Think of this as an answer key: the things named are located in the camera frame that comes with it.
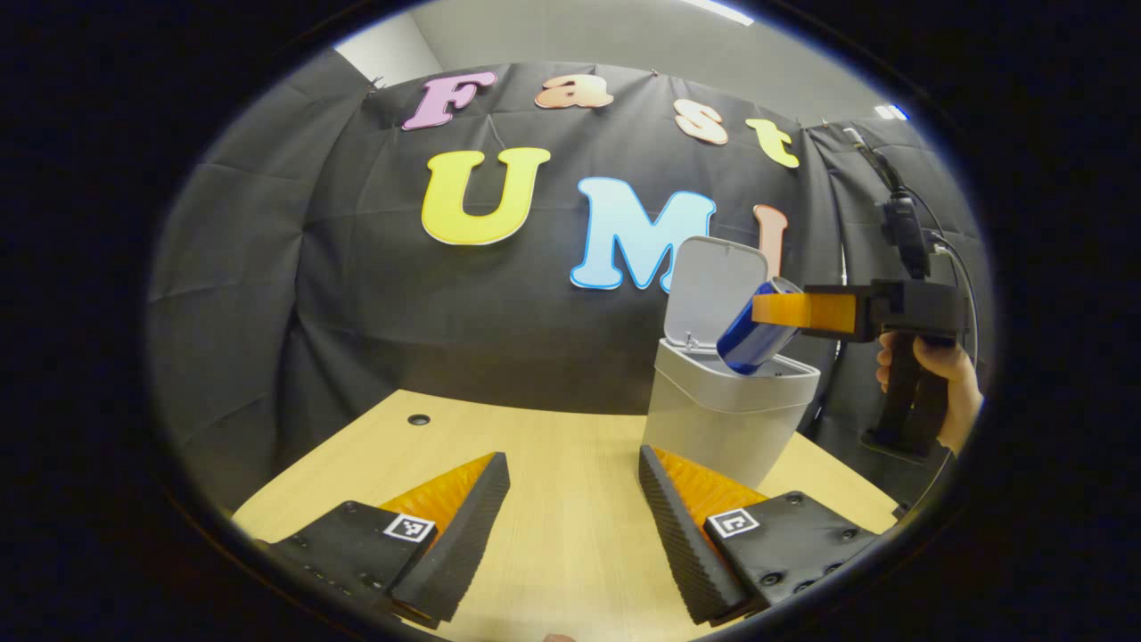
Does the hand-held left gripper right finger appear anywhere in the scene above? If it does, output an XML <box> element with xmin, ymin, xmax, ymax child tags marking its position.
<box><xmin>638</xmin><ymin>444</ymin><xmax>879</xmax><ymax>627</ymax></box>

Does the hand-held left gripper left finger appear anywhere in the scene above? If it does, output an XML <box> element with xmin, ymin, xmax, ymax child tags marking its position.
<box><xmin>259</xmin><ymin>450</ymin><xmax>512</xmax><ymax>625</ymax></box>

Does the blue pop can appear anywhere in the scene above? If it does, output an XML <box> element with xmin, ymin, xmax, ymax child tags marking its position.
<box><xmin>717</xmin><ymin>277</ymin><xmax>803</xmax><ymax>376</ymax></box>

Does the white desktop garbage bin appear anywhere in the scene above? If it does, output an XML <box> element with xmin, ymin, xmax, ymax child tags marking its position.
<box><xmin>642</xmin><ymin>236</ymin><xmax>822</xmax><ymax>491</ymax></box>

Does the wooden desktop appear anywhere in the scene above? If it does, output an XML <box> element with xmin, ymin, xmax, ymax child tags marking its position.
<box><xmin>232</xmin><ymin>389</ymin><xmax>901</xmax><ymax>642</ymax></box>

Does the black backdrop cloth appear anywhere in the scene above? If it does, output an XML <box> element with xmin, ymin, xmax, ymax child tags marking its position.
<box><xmin>147</xmin><ymin>49</ymin><xmax>995</xmax><ymax>514</ymax></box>

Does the black cable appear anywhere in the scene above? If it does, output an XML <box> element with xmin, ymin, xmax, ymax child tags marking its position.
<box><xmin>842</xmin><ymin>127</ymin><xmax>910</xmax><ymax>202</ymax></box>
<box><xmin>927</xmin><ymin>230</ymin><xmax>980</xmax><ymax>366</ymax></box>

